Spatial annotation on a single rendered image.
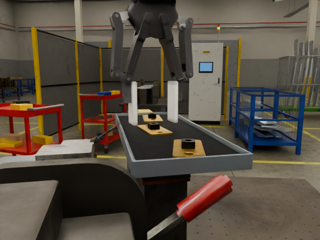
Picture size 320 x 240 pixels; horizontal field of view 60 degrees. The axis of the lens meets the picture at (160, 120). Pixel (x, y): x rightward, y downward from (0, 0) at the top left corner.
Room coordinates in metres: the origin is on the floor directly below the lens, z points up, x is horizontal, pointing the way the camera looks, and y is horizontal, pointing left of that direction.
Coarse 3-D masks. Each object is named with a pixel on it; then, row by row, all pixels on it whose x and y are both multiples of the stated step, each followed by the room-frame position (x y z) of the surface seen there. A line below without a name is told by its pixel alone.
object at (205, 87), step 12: (192, 48) 6.91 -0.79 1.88; (204, 48) 6.88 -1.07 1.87; (216, 48) 6.85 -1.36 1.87; (204, 60) 6.88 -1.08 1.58; (216, 60) 6.85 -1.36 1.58; (204, 72) 6.85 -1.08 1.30; (216, 72) 6.85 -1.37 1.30; (192, 84) 6.91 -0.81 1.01; (204, 84) 6.87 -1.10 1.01; (216, 84) 6.84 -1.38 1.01; (192, 96) 6.90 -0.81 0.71; (204, 96) 6.87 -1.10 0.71; (216, 96) 6.84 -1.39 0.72; (192, 108) 6.90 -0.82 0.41; (204, 108) 6.87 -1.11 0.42; (216, 108) 6.84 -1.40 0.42; (192, 120) 6.93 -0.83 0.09; (204, 120) 6.88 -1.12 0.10; (216, 120) 6.85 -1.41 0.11
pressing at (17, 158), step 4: (8, 156) 0.84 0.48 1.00; (12, 156) 0.84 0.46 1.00; (16, 156) 0.84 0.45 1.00; (20, 156) 0.84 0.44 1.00; (24, 156) 0.84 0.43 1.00; (28, 156) 0.84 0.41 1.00; (32, 156) 0.84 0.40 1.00; (0, 160) 0.80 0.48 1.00; (4, 160) 0.80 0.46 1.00; (8, 160) 0.80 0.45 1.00; (12, 160) 0.80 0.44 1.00; (16, 160) 0.80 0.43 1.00; (20, 160) 0.80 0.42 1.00; (24, 160) 0.80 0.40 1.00; (28, 160) 0.80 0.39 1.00; (32, 160) 0.80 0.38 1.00
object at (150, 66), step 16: (128, 48) 7.88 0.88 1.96; (144, 48) 7.84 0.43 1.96; (160, 48) 7.79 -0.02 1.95; (224, 48) 7.62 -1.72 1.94; (144, 64) 7.85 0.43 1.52; (160, 64) 7.80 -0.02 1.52; (224, 64) 7.62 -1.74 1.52; (112, 80) 7.95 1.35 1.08; (144, 80) 7.85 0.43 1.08; (160, 80) 7.80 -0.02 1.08; (224, 80) 7.62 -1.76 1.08; (224, 96) 7.61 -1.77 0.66; (112, 112) 7.94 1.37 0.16; (224, 112) 7.59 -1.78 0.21
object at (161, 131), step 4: (148, 124) 0.47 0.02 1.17; (152, 124) 0.46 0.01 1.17; (156, 124) 0.46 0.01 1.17; (140, 128) 0.47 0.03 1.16; (144, 128) 0.47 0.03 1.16; (148, 128) 0.47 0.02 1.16; (152, 128) 0.46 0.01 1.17; (156, 128) 0.46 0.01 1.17; (160, 128) 0.47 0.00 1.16; (164, 128) 0.47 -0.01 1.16; (148, 132) 0.43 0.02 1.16; (152, 132) 0.43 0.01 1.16; (156, 132) 0.43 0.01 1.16; (160, 132) 0.44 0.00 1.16; (164, 132) 0.43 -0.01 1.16; (168, 132) 0.43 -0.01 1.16
